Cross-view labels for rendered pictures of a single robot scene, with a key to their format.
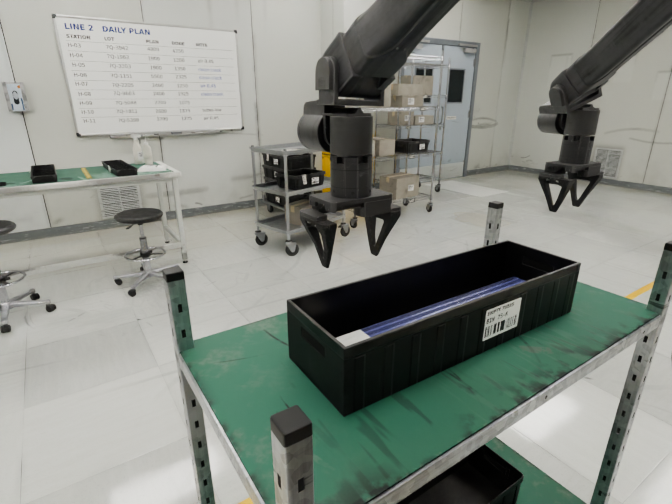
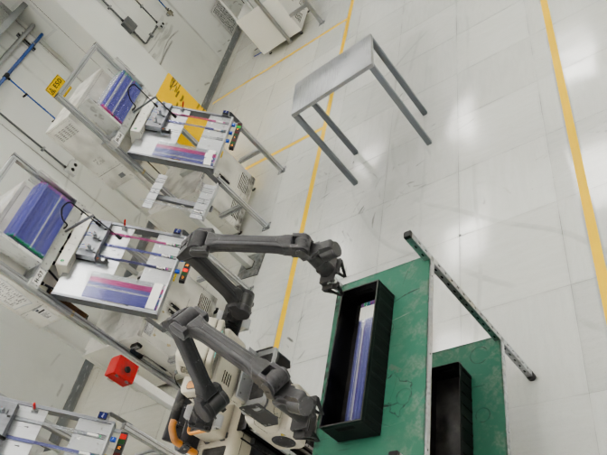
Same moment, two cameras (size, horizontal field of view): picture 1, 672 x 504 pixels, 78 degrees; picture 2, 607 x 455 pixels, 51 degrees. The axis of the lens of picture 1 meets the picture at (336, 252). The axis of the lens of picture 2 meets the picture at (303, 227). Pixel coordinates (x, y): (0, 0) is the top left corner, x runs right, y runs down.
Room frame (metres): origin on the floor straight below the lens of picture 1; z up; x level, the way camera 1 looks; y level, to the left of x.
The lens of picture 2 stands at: (2.40, -0.56, 2.55)
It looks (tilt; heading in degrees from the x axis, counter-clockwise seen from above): 30 degrees down; 162
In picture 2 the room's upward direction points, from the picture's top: 45 degrees counter-clockwise
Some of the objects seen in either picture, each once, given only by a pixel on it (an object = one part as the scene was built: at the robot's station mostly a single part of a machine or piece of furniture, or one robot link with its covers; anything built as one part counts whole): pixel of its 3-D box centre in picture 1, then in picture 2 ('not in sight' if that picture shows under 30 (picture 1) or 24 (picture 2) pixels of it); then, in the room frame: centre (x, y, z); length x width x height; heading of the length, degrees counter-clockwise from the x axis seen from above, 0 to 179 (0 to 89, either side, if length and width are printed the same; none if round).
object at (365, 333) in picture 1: (444, 319); (363, 360); (0.70, -0.21, 0.98); 0.51 x 0.07 x 0.03; 123
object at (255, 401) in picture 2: not in sight; (262, 383); (0.29, -0.47, 0.99); 0.28 x 0.16 x 0.22; 123
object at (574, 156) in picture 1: (575, 153); (296, 410); (0.88, -0.49, 1.26); 0.10 x 0.07 x 0.07; 122
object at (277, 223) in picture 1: (303, 192); not in sight; (4.05, 0.32, 0.50); 0.90 x 0.54 x 1.00; 138
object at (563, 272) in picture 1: (445, 306); (359, 357); (0.70, -0.21, 1.01); 0.57 x 0.17 x 0.11; 123
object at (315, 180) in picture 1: (300, 179); not in sight; (4.03, 0.34, 0.63); 0.40 x 0.30 x 0.14; 138
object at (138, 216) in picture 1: (146, 248); not in sight; (3.03, 1.46, 0.28); 0.54 x 0.52 x 0.57; 57
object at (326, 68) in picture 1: (332, 108); (318, 247); (0.61, 0.00, 1.36); 0.12 x 0.09 x 0.12; 34
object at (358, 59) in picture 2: not in sight; (361, 113); (-1.41, 1.64, 0.40); 0.70 x 0.45 x 0.80; 41
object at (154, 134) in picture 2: not in sight; (192, 167); (-2.84, 0.80, 0.65); 1.01 x 0.73 x 1.29; 34
